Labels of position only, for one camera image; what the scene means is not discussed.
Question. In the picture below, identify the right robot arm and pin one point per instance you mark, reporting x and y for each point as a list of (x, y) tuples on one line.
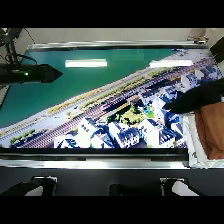
[(200, 96)]

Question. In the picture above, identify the white garment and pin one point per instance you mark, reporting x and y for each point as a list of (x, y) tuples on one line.
[(192, 146)]

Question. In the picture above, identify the brown garment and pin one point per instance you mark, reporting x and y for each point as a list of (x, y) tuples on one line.
[(213, 133)]

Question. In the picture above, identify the silver frame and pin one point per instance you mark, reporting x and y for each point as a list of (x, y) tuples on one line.
[(100, 164)]

